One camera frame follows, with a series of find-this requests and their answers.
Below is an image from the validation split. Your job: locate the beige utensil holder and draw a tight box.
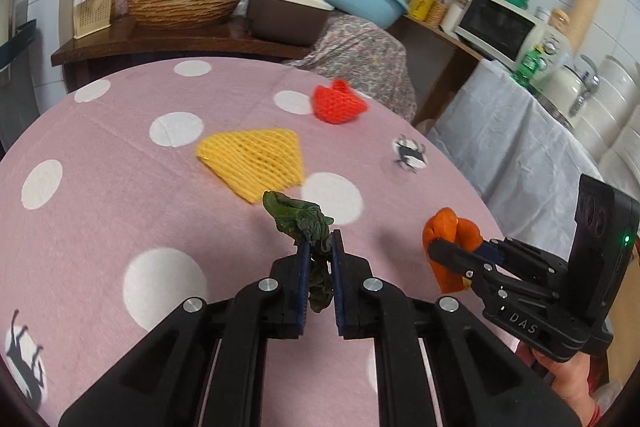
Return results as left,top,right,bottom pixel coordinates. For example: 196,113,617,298
72,0,115,40

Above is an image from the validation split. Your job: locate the teal wall holder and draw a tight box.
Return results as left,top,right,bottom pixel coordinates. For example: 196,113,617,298
0,19,38,70

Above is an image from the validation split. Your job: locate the orange peel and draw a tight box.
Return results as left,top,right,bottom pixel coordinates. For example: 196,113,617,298
422,207,485,294

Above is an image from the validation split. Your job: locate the dark wooden counter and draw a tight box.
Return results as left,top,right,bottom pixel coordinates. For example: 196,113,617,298
51,14,313,80

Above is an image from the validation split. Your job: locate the grey water dispenser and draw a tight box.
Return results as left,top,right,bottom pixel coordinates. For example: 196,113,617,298
0,0,41,152

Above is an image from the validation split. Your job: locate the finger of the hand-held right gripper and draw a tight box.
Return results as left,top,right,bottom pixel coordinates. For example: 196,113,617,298
427,237,495,282
479,238,512,259

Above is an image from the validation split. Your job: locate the small wicker cup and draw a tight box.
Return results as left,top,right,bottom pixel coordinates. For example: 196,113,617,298
427,1,449,26

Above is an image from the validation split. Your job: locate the floral cloth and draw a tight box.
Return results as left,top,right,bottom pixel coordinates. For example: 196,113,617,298
282,14,418,122

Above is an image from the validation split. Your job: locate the stack of paper cups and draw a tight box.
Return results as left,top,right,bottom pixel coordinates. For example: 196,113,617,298
567,0,608,55

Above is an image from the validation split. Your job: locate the green plastic bottle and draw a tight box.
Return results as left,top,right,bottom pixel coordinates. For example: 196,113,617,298
511,46,548,88

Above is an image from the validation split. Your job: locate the green vegetable leaf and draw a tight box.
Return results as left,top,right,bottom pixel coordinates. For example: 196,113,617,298
262,190,335,313

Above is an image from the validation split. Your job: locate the red foam fruit net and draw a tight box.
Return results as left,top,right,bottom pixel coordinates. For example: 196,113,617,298
311,79,370,126

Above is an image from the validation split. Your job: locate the brown wooden cabinet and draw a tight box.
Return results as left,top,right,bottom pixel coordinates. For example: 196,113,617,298
385,14,486,125

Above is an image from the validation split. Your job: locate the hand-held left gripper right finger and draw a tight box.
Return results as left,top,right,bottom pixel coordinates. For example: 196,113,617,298
330,229,581,427

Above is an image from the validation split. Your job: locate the wicker pattern basin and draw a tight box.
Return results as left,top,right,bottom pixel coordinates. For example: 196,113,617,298
126,0,247,30

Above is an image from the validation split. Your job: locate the brown white container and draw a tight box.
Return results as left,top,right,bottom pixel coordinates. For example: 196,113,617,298
246,0,335,46

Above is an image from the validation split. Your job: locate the white microwave oven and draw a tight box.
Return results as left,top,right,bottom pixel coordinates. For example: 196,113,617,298
452,0,568,72

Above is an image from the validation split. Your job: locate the yellow foam fruit net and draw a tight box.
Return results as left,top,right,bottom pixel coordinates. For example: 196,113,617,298
196,128,306,205

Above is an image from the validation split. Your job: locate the white jar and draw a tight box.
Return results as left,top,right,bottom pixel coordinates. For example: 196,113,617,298
440,0,463,32

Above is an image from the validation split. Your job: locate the person's right hand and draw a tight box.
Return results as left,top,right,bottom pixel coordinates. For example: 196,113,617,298
517,342,601,427

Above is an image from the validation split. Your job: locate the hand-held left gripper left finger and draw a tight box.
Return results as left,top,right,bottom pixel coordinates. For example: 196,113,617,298
59,229,313,427

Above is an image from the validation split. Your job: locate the pale grey cover cloth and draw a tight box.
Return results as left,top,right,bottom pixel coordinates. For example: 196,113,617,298
427,58,640,238

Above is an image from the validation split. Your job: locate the stack of white bowls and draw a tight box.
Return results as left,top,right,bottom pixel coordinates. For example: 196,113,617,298
570,54,640,188

